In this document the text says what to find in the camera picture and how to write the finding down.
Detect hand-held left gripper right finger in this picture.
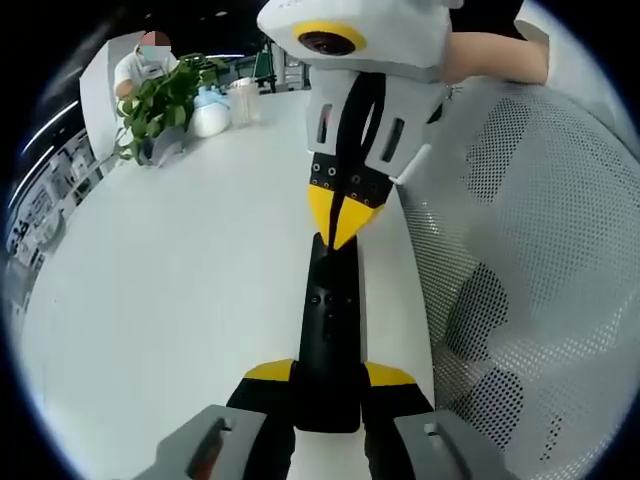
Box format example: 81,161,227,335
360,360,509,480

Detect grey plant pot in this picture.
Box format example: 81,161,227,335
145,124,189,167

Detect black remote control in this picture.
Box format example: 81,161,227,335
292,232,362,434

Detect wall display board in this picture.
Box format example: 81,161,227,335
4,124,104,274

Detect white bag with blue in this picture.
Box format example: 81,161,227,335
191,84,233,139

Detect grey mesh office chair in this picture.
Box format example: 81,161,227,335
399,79,640,480

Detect clear plastic jar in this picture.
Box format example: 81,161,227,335
228,77,263,128

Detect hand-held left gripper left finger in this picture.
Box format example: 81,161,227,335
132,357,297,480

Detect green potted plant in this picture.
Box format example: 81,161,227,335
112,51,229,167

